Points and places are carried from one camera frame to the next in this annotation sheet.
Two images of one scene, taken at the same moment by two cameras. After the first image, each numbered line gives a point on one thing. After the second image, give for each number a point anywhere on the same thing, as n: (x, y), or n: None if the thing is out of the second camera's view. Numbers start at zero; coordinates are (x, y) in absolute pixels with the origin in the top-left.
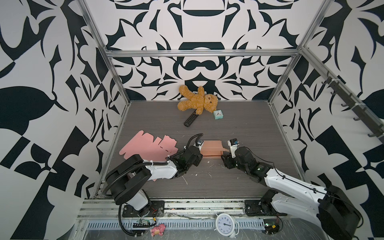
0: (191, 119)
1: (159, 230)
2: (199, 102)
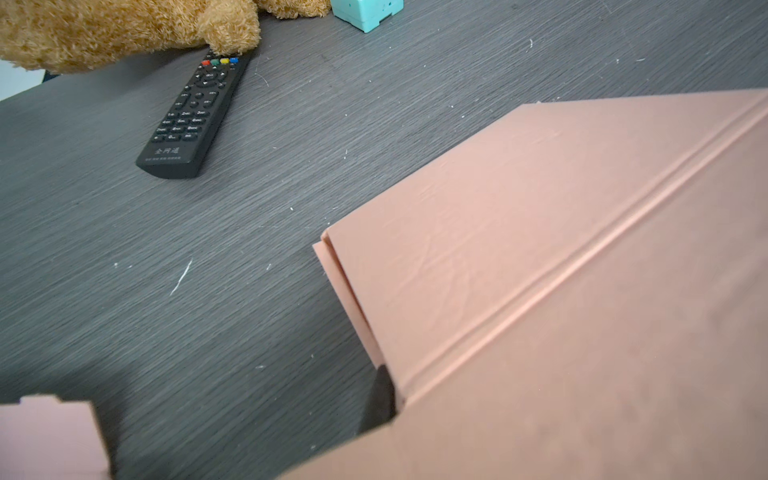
0: (184, 143)
1: None
2: (63, 35)
